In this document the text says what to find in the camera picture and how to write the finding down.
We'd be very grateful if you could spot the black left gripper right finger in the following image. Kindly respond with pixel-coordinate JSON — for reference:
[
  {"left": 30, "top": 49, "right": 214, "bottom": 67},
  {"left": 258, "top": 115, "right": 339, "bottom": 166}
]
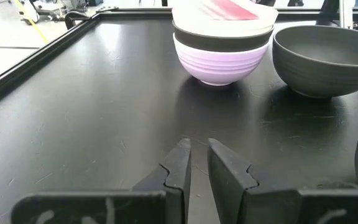
[{"left": 208, "top": 138, "right": 358, "bottom": 224}]

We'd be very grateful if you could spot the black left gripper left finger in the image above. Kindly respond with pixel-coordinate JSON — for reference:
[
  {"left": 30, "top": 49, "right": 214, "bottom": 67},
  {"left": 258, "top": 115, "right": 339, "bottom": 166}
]
[{"left": 11, "top": 138, "right": 193, "bottom": 224}]

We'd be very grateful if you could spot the lilac ribbed bowl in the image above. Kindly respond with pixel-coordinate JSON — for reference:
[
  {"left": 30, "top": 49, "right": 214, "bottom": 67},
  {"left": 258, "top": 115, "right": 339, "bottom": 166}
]
[{"left": 172, "top": 32, "right": 272, "bottom": 87}]

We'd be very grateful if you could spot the white bowl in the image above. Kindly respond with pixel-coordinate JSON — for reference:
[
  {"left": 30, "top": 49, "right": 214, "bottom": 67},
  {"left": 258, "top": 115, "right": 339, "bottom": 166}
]
[{"left": 171, "top": 0, "right": 279, "bottom": 38}]

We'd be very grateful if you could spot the black corner handle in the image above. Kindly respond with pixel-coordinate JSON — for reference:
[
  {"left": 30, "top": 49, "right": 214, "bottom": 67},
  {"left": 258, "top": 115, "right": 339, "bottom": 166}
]
[{"left": 64, "top": 11, "right": 90, "bottom": 30}]

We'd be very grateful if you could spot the black vertical frame post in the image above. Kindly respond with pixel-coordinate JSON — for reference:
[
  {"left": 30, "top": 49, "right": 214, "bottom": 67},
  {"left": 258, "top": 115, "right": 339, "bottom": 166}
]
[{"left": 314, "top": 0, "right": 341, "bottom": 27}]

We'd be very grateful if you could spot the yellow cable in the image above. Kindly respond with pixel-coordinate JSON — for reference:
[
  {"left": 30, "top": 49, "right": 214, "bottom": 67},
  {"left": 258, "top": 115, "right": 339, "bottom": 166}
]
[{"left": 12, "top": 0, "right": 50, "bottom": 44}]

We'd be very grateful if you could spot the silver frame bracket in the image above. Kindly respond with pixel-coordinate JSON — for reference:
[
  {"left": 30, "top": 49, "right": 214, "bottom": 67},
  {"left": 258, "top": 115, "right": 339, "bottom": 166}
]
[{"left": 339, "top": 0, "right": 354, "bottom": 29}]

